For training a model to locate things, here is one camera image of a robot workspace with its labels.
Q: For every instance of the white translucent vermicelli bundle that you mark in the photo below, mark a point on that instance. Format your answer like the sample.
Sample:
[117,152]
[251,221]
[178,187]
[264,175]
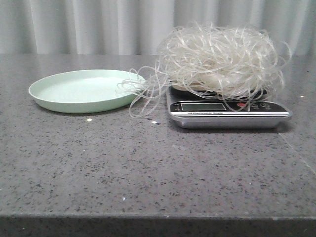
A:
[226,63]

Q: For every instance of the silver black kitchen scale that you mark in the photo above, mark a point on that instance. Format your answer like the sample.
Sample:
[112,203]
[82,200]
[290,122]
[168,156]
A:
[192,112]

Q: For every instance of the light green round plate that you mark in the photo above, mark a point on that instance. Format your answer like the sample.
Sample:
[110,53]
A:
[86,91]

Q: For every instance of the white pleated curtain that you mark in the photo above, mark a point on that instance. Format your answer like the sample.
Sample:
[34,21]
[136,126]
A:
[138,26]

